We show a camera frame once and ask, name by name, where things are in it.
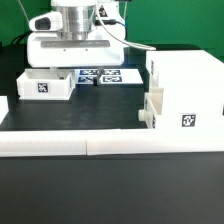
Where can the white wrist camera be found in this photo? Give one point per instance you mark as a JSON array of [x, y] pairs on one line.
[[51, 21]]

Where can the white drawer tray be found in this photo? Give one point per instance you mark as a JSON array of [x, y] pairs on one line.
[[151, 110], [41, 84]]

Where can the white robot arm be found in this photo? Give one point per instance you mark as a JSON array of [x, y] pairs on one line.
[[78, 33]]

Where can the white side wall bar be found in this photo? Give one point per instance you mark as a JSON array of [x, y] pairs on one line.
[[3, 108]]

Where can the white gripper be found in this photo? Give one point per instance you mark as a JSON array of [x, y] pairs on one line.
[[47, 50]]

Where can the white front wall bar right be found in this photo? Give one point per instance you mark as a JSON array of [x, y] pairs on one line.
[[148, 141]]

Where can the white marker tag sheet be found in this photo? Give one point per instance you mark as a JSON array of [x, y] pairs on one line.
[[110, 76]]

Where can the white drawer cabinet box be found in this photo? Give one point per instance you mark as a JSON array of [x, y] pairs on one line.
[[192, 85]]

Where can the white front drawer tray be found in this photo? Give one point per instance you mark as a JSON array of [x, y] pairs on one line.
[[151, 110]]

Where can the white front wall bar left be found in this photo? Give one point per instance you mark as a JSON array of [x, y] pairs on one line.
[[42, 143]]

